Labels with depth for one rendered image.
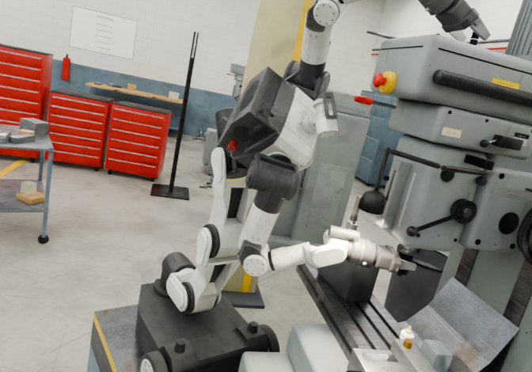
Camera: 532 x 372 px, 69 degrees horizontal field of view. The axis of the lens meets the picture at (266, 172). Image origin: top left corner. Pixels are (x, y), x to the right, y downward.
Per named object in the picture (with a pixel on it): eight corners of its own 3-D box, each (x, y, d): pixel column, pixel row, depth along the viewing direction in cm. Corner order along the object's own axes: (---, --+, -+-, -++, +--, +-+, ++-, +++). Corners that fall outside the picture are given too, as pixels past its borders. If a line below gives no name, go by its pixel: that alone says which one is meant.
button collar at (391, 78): (386, 93, 105) (393, 70, 104) (376, 91, 111) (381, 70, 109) (393, 94, 106) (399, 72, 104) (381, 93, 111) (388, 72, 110)
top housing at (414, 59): (414, 97, 96) (434, 30, 92) (365, 90, 121) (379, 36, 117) (557, 130, 108) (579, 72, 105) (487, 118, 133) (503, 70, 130)
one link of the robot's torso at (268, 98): (192, 160, 134) (250, 124, 106) (226, 90, 151) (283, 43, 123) (258, 201, 146) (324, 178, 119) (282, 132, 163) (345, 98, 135)
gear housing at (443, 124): (432, 142, 102) (444, 104, 99) (385, 127, 124) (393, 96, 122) (530, 161, 110) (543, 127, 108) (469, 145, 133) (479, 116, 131)
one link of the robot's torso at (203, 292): (169, 297, 181) (199, 219, 160) (207, 290, 193) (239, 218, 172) (180, 324, 171) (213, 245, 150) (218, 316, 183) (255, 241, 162)
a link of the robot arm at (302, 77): (301, 46, 138) (297, 78, 148) (289, 56, 133) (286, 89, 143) (330, 55, 134) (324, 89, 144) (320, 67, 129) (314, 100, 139)
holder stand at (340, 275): (344, 301, 148) (358, 254, 143) (317, 272, 167) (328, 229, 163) (370, 301, 152) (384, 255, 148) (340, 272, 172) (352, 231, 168)
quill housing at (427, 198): (404, 250, 111) (438, 142, 104) (370, 222, 131) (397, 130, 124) (458, 256, 116) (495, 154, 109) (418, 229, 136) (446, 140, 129)
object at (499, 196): (466, 250, 114) (496, 166, 108) (418, 219, 137) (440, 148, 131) (517, 256, 119) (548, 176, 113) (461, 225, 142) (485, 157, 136)
